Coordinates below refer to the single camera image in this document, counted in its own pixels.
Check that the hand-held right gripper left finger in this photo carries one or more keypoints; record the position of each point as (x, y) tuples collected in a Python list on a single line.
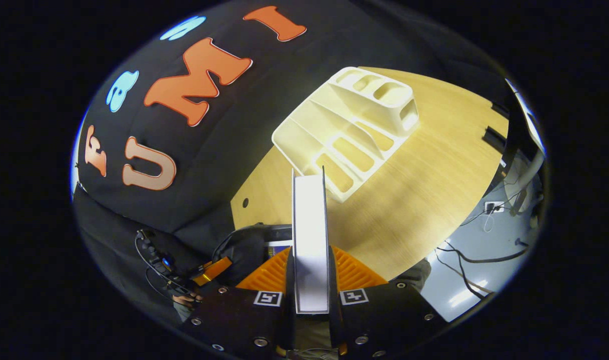
[(289, 300)]

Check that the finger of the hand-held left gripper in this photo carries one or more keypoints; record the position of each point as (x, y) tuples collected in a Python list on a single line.
[(212, 271)]

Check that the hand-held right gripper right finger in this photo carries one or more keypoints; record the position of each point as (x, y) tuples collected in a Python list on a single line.
[(334, 310)]

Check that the grey schoolbag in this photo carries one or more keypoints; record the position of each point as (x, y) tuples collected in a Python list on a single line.
[(244, 245)]

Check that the white book with blue picture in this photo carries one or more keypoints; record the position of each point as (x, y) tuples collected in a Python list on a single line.
[(278, 248)]

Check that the book with dark blue spine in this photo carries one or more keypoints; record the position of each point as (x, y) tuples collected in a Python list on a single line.
[(309, 240)]

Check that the cream white bookshelf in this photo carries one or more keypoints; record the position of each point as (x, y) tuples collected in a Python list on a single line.
[(304, 130)]

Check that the person's olive trousers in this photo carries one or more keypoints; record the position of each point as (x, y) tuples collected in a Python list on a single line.
[(414, 275)]

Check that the white furniture frame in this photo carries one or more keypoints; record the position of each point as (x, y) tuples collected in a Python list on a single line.
[(532, 170)]

